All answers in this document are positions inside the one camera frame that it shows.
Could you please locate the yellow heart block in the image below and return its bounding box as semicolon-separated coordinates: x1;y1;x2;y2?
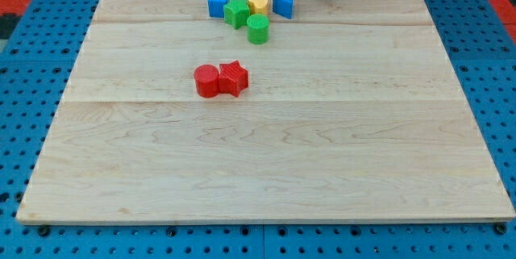
248;0;269;15

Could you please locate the blue cube block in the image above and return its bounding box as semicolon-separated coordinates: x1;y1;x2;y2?
207;0;229;18

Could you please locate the green cylinder block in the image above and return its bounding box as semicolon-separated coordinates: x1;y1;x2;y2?
247;14;269;44

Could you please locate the red star block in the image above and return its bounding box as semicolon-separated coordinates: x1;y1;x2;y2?
218;61;249;98

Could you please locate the blue triangle block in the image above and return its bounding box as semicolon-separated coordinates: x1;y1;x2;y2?
273;0;293;19

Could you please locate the red cylinder block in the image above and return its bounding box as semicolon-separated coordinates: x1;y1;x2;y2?
193;65;219;98

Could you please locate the wooden board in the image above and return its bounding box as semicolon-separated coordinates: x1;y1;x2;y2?
17;0;515;226

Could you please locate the green star block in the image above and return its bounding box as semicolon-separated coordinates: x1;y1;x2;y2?
223;0;250;29

